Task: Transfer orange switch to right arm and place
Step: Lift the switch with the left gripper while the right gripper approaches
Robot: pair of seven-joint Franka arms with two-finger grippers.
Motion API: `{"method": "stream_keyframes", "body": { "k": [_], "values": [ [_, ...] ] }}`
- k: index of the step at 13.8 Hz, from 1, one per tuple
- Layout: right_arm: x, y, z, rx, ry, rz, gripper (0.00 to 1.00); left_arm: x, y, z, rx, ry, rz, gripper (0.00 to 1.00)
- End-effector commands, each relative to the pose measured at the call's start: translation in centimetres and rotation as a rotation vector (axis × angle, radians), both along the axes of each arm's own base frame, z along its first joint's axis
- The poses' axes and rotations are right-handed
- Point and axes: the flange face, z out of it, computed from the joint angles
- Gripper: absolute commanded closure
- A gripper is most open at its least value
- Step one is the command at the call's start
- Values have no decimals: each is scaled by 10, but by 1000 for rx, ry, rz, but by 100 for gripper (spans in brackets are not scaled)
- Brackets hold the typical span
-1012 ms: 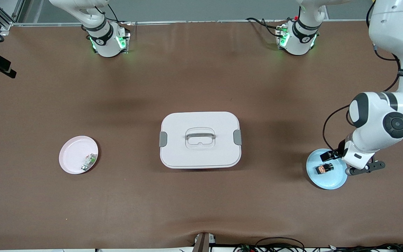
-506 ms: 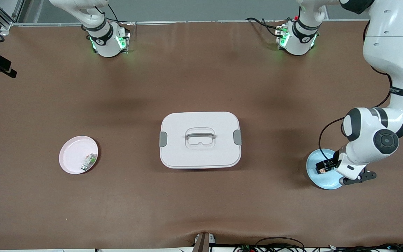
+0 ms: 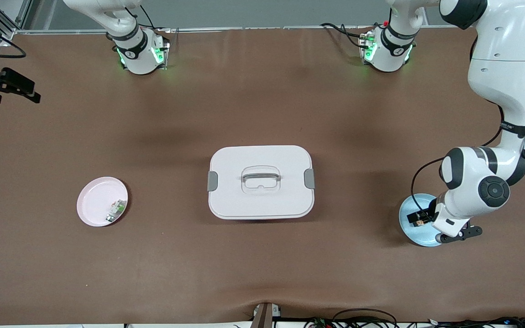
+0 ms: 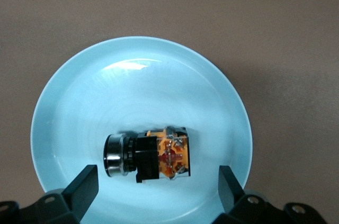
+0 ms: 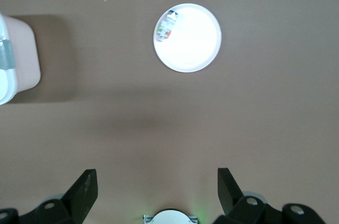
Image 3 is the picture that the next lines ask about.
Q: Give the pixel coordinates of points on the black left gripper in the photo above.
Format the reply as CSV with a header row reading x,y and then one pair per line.
x,y
428,212

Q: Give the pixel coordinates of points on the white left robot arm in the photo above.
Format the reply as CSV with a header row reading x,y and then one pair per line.
x,y
501,68

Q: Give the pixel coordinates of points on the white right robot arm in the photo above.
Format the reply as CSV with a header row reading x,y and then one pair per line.
x,y
137,57

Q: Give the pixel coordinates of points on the blue round plate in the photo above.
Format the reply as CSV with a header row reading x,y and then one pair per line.
x,y
415,234

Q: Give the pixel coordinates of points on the pink round plate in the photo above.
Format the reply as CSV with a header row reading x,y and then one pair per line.
x,y
96,202

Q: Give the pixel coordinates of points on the white lidded storage box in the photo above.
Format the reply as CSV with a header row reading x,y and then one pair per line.
x,y
261,200

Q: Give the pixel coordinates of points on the brown table mat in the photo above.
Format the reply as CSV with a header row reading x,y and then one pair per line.
x,y
262,264

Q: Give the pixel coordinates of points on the aluminium frame post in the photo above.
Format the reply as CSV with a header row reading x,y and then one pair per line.
x,y
2,18

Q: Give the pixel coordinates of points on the green white switch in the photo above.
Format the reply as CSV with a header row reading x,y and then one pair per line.
x,y
115,211

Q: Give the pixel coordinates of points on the brown metal table bracket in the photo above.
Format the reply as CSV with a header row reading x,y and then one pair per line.
x,y
265,316

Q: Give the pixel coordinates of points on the silver table edge rail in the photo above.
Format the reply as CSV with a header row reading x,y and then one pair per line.
x,y
244,28

